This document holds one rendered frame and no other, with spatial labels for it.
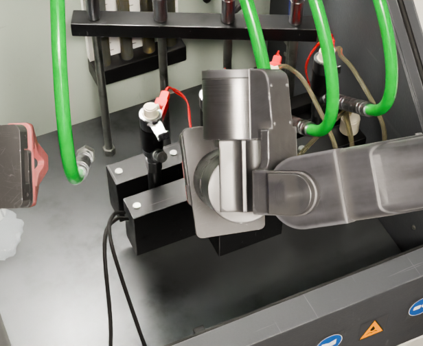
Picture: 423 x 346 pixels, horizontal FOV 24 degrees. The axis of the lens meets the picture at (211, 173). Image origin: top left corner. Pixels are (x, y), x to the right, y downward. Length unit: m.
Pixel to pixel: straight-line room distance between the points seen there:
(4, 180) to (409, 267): 0.64
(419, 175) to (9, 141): 0.31
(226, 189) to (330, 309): 0.45
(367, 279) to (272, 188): 0.50
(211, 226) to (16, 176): 0.22
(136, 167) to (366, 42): 0.34
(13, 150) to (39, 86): 0.73
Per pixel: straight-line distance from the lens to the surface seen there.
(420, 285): 1.29
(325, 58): 1.08
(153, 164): 1.27
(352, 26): 1.36
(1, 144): 0.79
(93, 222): 1.46
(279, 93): 0.82
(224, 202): 0.81
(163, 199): 1.28
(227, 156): 0.81
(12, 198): 0.79
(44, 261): 1.43
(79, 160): 1.10
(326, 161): 0.76
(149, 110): 1.20
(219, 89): 0.81
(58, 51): 0.95
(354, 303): 1.24
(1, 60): 1.46
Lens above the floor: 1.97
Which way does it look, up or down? 49 degrees down
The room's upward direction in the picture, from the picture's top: straight up
